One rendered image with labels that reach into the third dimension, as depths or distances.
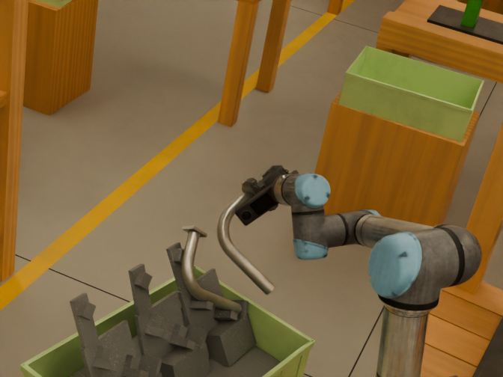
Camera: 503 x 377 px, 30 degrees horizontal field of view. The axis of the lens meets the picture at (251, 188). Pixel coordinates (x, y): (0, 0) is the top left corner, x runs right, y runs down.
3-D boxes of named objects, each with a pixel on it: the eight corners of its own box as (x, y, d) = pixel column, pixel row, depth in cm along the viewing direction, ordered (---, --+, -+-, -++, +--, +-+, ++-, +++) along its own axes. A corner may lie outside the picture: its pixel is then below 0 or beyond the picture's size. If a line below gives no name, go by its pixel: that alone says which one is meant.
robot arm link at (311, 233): (348, 255, 213) (343, 207, 213) (305, 262, 208) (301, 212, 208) (329, 253, 220) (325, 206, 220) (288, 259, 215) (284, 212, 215)
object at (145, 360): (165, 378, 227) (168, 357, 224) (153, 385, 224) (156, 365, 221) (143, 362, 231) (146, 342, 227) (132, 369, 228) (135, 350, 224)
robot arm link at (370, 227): (509, 224, 180) (366, 198, 224) (464, 231, 176) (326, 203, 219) (510, 283, 182) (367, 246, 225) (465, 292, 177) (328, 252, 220)
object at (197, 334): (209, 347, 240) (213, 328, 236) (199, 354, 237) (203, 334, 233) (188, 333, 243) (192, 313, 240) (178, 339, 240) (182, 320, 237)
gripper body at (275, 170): (288, 188, 235) (311, 188, 224) (265, 210, 232) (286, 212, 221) (270, 164, 233) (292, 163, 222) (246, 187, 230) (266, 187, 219)
